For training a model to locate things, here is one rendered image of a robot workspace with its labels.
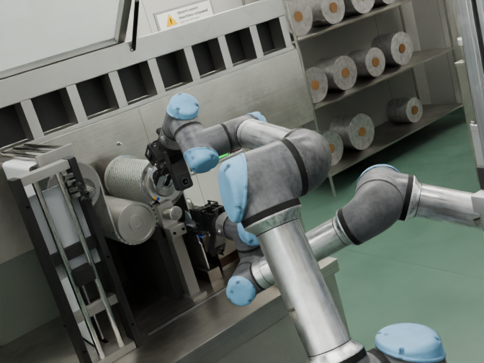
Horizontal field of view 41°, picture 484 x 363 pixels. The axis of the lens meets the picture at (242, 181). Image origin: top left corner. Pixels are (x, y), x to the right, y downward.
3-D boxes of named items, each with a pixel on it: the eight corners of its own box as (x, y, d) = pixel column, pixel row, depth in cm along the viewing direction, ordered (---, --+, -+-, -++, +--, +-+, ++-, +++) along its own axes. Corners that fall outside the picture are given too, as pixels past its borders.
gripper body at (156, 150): (166, 147, 181) (174, 121, 172) (183, 170, 178) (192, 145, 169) (142, 157, 177) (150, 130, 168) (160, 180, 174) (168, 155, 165)
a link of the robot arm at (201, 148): (235, 148, 153) (215, 112, 157) (191, 163, 149) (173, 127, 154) (232, 164, 160) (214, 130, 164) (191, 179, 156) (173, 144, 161)
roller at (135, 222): (126, 251, 181) (112, 212, 178) (90, 238, 202) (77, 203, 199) (161, 232, 188) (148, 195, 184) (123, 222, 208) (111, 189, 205)
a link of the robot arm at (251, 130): (351, 123, 119) (251, 101, 163) (299, 142, 116) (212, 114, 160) (364, 181, 122) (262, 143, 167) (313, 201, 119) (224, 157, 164)
